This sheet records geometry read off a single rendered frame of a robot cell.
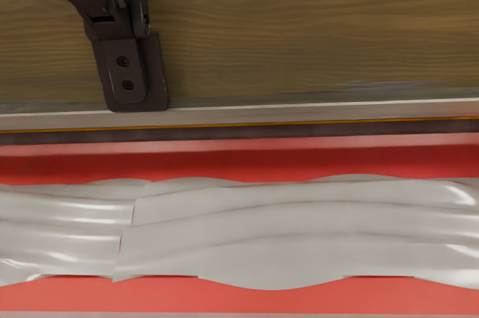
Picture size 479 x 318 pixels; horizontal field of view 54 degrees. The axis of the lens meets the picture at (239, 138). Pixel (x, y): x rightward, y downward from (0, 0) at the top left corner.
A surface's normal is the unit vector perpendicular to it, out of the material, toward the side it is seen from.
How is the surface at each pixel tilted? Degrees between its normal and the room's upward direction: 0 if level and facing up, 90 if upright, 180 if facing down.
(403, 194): 29
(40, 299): 0
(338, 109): 90
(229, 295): 0
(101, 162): 0
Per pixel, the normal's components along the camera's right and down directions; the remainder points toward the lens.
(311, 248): -0.07, -0.45
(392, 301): -0.07, -0.86
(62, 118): -0.07, 0.52
